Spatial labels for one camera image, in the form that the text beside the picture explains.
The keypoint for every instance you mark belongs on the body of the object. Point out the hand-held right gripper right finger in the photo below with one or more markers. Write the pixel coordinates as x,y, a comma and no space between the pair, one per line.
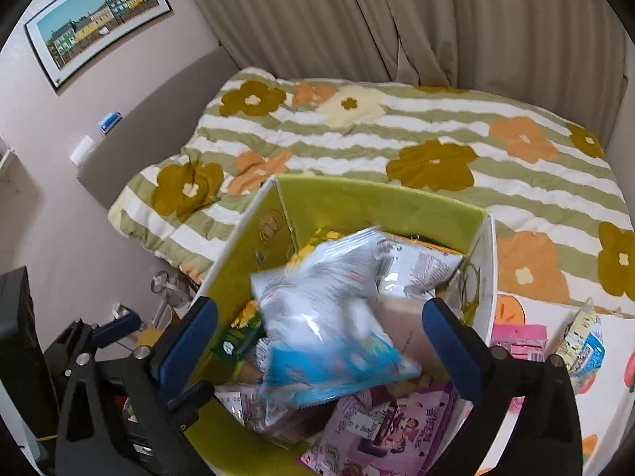
454,352

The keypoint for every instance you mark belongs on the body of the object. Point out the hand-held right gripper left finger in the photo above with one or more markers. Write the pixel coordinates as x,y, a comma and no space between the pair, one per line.
186,352

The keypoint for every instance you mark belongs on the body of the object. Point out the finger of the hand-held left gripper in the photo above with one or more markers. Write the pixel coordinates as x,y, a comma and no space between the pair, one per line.
116,331

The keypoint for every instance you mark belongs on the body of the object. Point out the green snack packet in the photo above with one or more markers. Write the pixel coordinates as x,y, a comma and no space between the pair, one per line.
238,332

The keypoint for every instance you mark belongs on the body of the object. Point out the lilac picture-print snack packet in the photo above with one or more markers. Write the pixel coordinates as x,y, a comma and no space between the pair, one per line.
377,431

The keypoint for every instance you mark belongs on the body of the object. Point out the white and blue snack packet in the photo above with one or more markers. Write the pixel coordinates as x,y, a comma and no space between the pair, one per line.
327,327

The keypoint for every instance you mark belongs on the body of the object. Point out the green cardboard box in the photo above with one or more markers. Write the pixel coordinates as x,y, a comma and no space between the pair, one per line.
377,203

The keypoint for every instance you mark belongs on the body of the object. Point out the yellow snack packet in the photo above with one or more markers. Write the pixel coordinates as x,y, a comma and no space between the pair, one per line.
317,245

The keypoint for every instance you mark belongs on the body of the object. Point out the yellow container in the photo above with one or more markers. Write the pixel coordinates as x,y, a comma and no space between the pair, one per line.
151,337

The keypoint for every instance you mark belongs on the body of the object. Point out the glass bottle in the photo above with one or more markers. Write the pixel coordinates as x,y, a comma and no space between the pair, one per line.
171,290

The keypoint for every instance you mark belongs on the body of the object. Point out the cream and blue snack packet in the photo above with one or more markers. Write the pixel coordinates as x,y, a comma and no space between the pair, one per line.
583,342

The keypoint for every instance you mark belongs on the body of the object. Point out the blue and white small object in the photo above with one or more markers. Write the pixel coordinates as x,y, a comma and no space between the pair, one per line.
110,123

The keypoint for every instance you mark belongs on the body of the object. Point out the grey headboard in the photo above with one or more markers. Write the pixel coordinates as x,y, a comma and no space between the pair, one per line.
163,119

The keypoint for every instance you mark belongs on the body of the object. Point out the floral striped blanket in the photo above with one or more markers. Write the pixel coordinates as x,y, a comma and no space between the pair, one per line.
397,124

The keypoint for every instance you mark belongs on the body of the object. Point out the beige curtain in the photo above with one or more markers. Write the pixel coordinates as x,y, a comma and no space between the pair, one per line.
421,15

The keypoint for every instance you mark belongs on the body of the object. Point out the white wall switch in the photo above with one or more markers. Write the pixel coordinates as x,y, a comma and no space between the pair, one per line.
82,149

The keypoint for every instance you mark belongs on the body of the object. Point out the framed wall picture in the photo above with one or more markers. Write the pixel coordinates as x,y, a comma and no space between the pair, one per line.
94,15

